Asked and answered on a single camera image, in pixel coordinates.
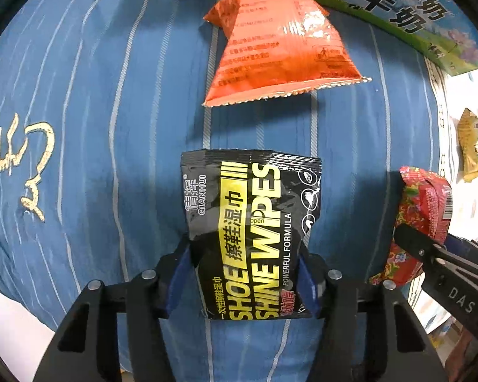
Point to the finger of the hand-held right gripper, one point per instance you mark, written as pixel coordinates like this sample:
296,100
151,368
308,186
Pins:
416,242

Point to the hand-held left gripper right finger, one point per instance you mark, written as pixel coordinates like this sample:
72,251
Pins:
310,282

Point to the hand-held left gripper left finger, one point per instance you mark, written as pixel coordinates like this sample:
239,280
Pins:
178,276

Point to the red floral snack packet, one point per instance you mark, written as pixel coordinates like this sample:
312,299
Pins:
416,223

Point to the black wet wipes packet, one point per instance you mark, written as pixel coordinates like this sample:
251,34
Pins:
249,230

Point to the blue striped blanket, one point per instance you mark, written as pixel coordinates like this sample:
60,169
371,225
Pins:
183,167

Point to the yellow snack packet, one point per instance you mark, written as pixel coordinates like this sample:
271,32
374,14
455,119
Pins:
471,145

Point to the orange snack packet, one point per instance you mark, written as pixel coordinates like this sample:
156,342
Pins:
279,43

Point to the green milk carton box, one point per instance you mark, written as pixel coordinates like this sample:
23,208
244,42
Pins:
362,4

